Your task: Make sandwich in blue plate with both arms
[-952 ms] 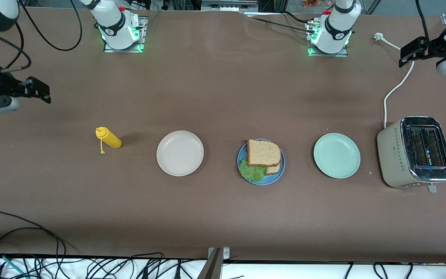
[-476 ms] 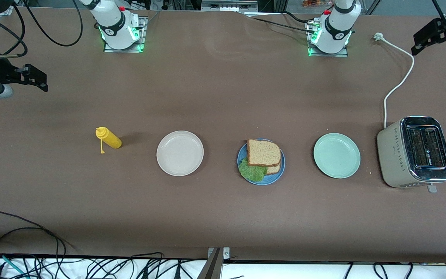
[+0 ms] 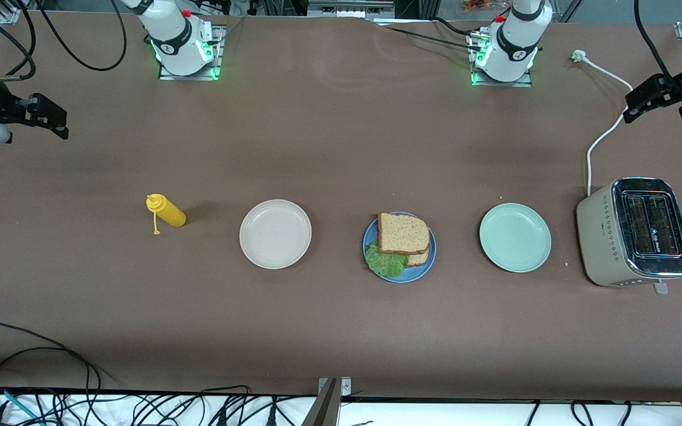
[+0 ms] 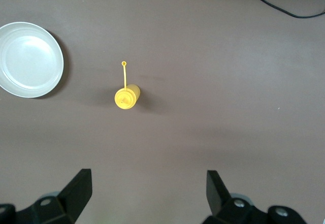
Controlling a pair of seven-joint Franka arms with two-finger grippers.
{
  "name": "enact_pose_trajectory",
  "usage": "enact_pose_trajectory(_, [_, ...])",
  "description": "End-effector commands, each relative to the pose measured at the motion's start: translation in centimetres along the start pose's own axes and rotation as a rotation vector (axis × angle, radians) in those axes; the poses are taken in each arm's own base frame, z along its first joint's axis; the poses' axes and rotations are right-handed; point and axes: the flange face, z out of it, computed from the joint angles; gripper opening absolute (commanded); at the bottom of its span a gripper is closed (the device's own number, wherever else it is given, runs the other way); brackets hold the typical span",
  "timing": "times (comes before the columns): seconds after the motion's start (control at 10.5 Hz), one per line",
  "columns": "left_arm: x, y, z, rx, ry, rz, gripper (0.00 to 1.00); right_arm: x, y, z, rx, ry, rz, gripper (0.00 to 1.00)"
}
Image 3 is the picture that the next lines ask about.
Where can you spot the green lettuce leaf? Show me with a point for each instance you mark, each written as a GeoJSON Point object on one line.
{"type": "Point", "coordinates": [385, 265]}

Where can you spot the light green plate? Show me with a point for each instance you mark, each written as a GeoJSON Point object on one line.
{"type": "Point", "coordinates": [515, 236]}

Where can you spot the blue plate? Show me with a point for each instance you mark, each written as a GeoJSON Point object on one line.
{"type": "Point", "coordinates": [424, 273]}

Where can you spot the aluminium profile bar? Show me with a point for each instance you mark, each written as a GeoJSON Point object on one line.
{"type": "Point", "coordinates": [350, 9]}

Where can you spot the beige plate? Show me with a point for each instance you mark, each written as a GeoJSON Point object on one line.
{"type": "Point", "coordinates": [275, 234]}

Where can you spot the yellow squeeze bottle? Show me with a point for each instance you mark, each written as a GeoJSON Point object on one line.
{"type": "Point", "coordinates": [169, 213]}

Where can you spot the orange packet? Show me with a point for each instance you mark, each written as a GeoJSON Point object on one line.
{"type": "Point", "coordinates": [477, 5]}

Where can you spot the beige chrome two-slot toaster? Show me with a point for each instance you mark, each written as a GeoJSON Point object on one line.
{"type": "Point", "coordinates": [601, 242]}

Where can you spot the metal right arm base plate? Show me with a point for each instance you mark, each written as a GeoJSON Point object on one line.
{"type": "Point", "coordinates": [218, 47]}

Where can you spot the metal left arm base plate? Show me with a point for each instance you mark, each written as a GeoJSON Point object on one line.
{"type": "Point", "coordinates": [521, 83]}

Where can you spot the brown bread slice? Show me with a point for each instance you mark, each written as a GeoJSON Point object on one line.
{"type": "Point", "coordinates": [403, 234]}
{"type": "Point", "coordinates": [419, 259]}

